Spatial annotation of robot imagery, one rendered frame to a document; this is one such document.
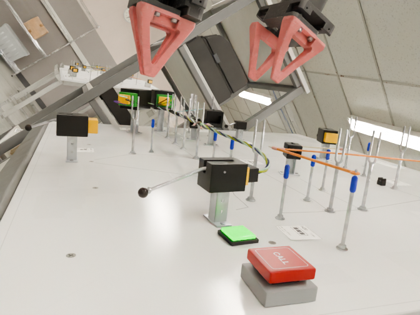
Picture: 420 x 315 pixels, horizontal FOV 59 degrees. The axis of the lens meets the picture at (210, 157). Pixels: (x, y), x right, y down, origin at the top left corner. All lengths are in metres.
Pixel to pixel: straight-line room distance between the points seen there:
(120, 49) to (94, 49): 0.52
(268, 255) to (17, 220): 0.32
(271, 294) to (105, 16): 7.88
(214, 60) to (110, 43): 6.56
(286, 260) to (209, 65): 1.31
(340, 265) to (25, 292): 0.34
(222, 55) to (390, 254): 1.25
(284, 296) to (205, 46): 1.35
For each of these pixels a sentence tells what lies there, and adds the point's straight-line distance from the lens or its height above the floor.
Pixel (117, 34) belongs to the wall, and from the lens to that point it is 8.14.
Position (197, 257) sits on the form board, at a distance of 0.44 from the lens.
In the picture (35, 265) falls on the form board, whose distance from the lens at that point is 0.42.
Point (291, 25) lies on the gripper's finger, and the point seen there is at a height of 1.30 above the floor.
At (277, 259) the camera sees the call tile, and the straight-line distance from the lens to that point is 0.38.
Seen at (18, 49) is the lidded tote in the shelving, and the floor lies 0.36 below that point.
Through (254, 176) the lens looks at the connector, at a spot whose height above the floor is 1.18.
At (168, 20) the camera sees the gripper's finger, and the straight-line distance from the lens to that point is 0.45.
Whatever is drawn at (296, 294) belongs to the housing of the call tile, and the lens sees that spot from 0.38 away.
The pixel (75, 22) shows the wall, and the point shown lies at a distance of 8.08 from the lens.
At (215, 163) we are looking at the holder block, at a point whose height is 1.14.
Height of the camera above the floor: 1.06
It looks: 9 degrees up
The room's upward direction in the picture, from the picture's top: 56 degrees clockwise
